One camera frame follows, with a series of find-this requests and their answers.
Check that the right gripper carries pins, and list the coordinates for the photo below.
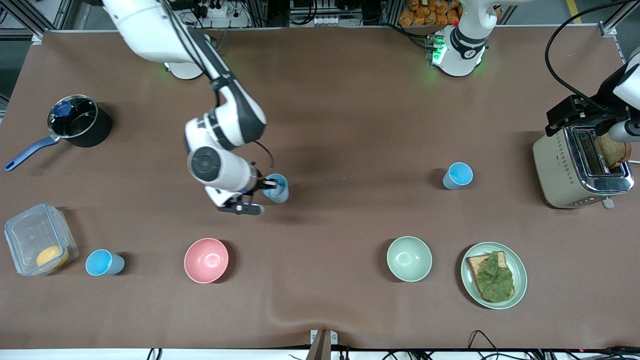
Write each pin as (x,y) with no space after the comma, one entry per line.
(259,183)

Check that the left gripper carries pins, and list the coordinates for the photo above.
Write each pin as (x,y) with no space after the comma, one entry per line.
(596,111)

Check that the light blue cup with paper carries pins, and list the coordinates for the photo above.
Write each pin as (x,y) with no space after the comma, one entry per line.
(281,195)

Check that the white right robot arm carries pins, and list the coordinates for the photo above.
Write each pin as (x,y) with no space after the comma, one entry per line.
(150,30)

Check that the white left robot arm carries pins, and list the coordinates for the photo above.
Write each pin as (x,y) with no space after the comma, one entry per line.
(462,50)

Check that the beige and chrome toaster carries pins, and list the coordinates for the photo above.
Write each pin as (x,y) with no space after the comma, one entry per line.
(555,170)

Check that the brown toast slice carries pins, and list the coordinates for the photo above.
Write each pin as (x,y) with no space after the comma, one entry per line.
(615,152)

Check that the pink bowl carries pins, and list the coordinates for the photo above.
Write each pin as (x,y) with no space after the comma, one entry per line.
(206,260)

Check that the pale green plate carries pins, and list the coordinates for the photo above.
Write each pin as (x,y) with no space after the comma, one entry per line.
(521,275)

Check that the pale green bowl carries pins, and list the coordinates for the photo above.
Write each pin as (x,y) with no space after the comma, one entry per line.
(409,258)

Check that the orange packaged buns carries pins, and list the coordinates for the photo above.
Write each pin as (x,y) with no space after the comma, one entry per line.
(430,17)

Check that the brown bread slice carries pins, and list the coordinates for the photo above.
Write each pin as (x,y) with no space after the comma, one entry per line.
(475,262)

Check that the green lettuce leaf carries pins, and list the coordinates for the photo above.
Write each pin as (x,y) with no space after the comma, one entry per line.
(495,280)

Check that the white power strip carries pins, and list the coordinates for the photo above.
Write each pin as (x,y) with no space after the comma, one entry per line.
(326,21)
(217,9)

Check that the glass lid with blue knob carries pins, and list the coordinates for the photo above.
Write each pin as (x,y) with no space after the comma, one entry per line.
(80,122)

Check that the yellow round food piece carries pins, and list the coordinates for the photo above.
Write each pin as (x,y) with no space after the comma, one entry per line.
(52,257)

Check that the clear plastic container blue rim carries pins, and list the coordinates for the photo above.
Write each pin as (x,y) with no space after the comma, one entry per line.
(30,235)

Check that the metal corner bracket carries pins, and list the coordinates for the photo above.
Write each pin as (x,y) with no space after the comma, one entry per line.
(607,30)
(38,38)

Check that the grey metal table bracket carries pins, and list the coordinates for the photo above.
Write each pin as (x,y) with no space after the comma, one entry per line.
(320,345)

